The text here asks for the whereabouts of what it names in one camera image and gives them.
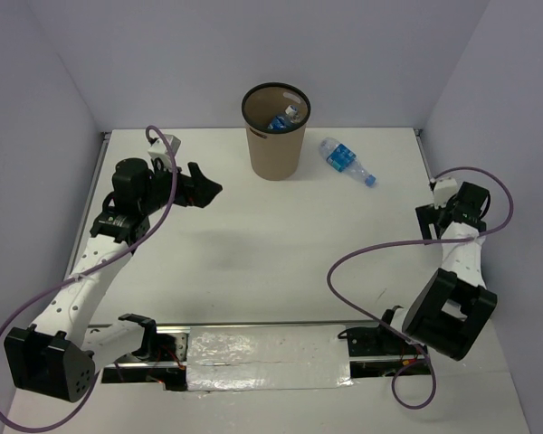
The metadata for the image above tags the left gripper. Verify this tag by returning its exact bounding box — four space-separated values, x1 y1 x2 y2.
138 158 222 215

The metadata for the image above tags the small bottle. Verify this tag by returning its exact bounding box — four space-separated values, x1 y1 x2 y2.
284 105 302 126

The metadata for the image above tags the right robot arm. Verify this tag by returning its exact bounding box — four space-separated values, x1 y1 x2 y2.
375 177 497 361

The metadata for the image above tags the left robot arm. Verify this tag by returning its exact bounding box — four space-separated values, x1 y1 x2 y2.
4 158 223 402

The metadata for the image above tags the brown paper bin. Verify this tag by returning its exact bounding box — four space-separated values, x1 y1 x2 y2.
241 82 311 181

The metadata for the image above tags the bottle near bin, blue label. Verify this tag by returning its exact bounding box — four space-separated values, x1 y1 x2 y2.
319 137 376 187

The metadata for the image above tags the silver foil tape sheet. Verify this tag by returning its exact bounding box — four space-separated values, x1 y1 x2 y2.
186 325 352 392

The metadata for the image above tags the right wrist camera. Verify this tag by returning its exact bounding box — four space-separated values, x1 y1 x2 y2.
430 176 458 209

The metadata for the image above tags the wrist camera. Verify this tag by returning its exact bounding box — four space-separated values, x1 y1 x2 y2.
430 176 458 209
148 135 181 172

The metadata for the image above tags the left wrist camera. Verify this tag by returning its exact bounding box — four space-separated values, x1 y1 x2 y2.
148 135 181 172

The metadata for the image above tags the aluminium rail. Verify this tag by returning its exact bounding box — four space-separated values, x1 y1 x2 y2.
90 318 381 329

